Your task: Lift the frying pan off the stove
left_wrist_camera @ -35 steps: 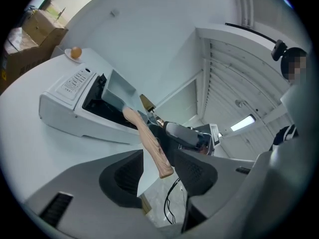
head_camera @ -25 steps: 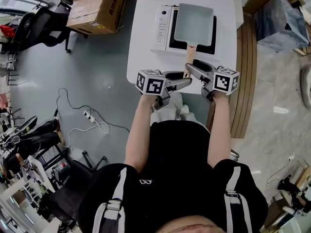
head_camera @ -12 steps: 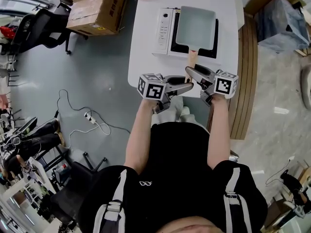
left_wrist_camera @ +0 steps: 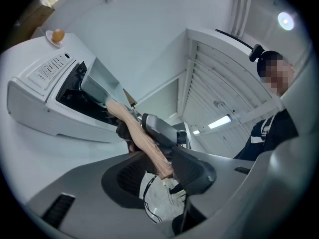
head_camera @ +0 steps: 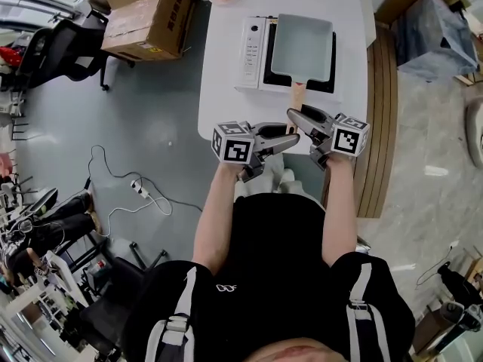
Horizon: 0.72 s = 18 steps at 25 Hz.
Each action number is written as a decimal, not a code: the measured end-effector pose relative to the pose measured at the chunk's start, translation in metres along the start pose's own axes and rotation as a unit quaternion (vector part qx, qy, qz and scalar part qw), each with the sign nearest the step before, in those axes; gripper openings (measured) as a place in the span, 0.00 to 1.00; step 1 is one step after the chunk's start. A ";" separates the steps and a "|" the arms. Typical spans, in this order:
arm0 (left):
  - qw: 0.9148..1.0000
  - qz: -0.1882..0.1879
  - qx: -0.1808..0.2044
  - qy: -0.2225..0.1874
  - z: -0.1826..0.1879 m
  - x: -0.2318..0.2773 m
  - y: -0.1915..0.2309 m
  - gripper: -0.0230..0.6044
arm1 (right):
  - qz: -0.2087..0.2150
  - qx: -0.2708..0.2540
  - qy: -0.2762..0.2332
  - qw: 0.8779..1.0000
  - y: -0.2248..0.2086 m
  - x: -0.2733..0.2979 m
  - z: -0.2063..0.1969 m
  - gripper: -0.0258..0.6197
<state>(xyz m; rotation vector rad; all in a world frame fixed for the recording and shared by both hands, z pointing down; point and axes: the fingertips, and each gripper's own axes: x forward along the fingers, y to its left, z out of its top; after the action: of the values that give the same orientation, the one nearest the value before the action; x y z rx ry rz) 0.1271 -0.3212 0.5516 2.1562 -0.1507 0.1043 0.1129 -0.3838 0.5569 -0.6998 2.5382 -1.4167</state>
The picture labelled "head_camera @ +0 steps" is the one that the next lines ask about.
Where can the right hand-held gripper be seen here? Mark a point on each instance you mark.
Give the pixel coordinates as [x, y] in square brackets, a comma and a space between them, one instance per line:
[349, 138]

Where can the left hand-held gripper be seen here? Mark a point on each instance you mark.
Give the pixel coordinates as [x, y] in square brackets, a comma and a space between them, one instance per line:
[235, 145]

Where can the white induction cooker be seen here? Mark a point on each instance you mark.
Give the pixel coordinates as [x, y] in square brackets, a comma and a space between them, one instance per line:
[251, 51]

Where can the person's left forearm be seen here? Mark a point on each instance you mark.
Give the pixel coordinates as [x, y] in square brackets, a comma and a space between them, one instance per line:
[215, 217]

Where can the person's right forearm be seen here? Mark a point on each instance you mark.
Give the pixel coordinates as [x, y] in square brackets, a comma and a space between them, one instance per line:
[339, 209]

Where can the person's right leg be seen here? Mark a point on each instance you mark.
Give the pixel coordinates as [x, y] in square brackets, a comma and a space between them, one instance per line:
[290, 181]

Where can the wooden slatted platform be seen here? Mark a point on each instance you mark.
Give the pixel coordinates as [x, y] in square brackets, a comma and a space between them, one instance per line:
[377, 126]

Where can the white table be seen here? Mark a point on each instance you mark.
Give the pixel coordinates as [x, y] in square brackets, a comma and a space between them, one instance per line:
[222, 89]

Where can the person's black shirt torso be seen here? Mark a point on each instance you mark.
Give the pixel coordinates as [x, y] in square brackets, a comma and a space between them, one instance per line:
[275, 258]

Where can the grey plastic wrapped bundle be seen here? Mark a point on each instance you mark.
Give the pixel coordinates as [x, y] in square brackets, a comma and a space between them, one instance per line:
[434, 40]

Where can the large cardboard box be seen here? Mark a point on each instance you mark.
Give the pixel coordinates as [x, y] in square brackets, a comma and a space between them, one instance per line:
[151, 28]

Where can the grey round pet bed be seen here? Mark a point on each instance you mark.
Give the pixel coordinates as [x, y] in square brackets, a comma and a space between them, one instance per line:
[474, 134]

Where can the black bag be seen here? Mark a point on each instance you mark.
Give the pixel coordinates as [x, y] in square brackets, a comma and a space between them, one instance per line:
[454, 283]

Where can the person's face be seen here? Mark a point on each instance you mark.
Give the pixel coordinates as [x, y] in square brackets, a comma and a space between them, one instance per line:
[294, 353]

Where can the black mesh office chair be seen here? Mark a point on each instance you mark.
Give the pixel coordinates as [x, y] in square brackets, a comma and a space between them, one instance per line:
[64, 55]

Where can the black padded office chair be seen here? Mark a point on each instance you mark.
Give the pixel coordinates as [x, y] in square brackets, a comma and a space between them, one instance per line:
[113, 304]

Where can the red cloth item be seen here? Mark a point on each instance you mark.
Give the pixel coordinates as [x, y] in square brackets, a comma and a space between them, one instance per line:
[9, 55]

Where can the cluttered white desk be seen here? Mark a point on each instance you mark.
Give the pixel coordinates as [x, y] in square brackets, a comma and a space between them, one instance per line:
[26, 304]

